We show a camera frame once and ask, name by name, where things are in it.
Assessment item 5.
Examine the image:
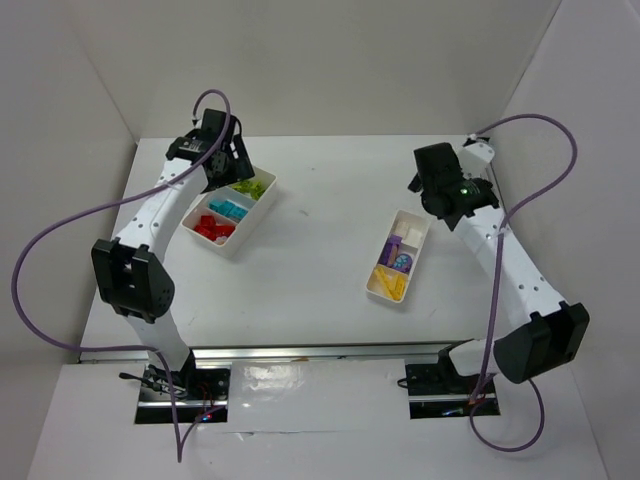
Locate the white divided container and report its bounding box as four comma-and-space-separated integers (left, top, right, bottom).
181, 167, 278, 259
365, 210, 433, 307

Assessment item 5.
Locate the purple sloped lego brick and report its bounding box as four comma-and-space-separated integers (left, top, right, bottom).
378, 234, 402, 267

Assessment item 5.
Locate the red 2x4 lego brick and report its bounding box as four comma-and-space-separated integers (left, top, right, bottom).
194, 215, 236, 244

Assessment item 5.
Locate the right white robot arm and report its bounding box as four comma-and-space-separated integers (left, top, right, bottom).
409, 141, 590, 384

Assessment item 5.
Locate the purple round printed lego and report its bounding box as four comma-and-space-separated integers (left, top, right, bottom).
391, 253, 413, 274

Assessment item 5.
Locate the left white divided container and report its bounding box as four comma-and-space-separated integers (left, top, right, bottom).
181, 167, 278, 259

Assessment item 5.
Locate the right white divided container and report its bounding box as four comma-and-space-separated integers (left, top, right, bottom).
365, 210, 433, 307

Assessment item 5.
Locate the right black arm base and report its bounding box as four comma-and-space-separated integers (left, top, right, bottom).
396, 363, 500, 420

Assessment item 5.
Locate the green 2x4 lego brick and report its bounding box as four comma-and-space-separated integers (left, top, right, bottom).
231, 180, 266, 201

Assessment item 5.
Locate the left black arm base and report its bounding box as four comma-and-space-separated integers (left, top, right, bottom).
134, 366, 231, 425

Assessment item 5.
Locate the yellow 2x4 lego brick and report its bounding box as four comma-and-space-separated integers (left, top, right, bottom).
373, 266, 407, 302

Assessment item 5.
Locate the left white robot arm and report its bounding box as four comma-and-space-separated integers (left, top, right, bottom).
91, 109, 254, 389

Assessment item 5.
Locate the white curved lego brick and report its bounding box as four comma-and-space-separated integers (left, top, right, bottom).
393, 220, 424, 248

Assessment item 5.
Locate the teal 2x4 lego brick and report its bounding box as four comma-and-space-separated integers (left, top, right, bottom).
208, 199, 248, 223

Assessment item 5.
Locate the aluminium front rail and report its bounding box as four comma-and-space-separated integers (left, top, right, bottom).
78, 340, 551, 364

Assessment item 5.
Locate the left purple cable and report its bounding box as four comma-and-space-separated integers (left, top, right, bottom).
10, 89, 234, 461

